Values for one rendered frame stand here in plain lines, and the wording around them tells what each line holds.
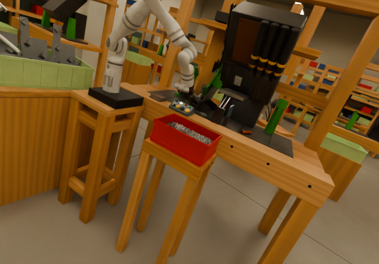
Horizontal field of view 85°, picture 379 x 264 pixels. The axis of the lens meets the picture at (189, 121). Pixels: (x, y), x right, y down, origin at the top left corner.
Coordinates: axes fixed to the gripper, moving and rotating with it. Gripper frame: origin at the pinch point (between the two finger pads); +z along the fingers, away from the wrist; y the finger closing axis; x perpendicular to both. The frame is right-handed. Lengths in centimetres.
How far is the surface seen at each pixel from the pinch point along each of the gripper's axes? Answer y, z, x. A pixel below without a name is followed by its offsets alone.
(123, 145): 34, 35, 31
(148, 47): 401, 289, -399
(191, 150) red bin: -21.1, -3.7, 30.7
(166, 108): 14.2, 10.3, 3.7
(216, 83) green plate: -5.7, 4.9, -29.7
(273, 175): -61, 18, 9
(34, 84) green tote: 82, -7, 42
